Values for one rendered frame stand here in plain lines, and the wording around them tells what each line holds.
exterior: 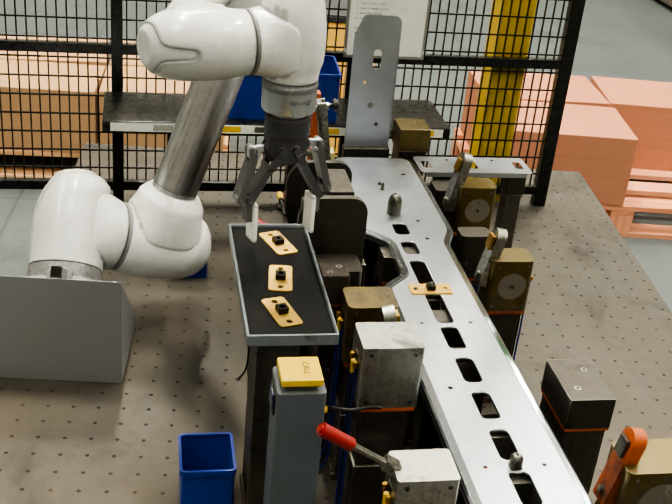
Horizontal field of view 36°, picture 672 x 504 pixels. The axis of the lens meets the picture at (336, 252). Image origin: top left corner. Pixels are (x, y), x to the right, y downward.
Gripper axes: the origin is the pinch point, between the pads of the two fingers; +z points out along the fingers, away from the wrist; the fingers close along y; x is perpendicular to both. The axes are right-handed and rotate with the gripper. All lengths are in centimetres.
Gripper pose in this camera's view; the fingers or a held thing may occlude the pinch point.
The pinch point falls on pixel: (280, 223)
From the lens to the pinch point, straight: 178.9
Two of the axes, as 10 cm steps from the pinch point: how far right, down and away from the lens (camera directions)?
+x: -4.8, -4.5, 7.6
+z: -0.9, 8.8, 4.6
